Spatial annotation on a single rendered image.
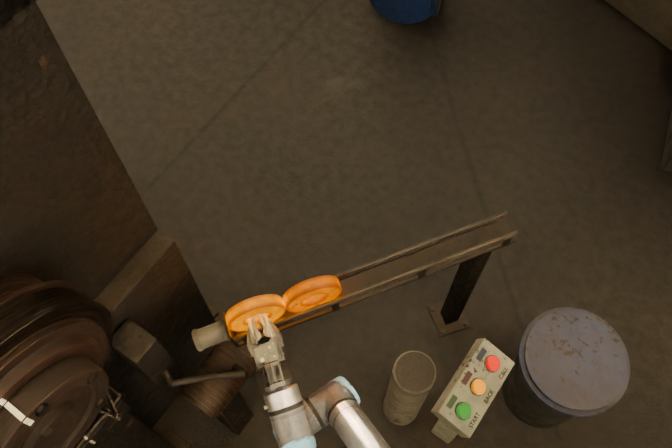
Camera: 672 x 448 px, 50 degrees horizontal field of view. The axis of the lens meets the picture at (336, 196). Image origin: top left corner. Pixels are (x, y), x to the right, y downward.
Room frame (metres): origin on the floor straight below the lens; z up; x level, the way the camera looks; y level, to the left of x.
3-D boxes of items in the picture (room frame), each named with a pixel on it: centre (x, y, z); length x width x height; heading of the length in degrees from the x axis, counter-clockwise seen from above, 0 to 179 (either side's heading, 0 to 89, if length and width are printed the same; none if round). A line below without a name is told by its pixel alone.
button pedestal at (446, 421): (0.41, -0.37, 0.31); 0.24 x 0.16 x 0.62; 144
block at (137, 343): (0.49, 0.50, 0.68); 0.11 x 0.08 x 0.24; 54
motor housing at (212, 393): (0.48, 0.32, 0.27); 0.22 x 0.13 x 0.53; 144
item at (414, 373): (0.47, -0.22, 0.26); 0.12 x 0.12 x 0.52
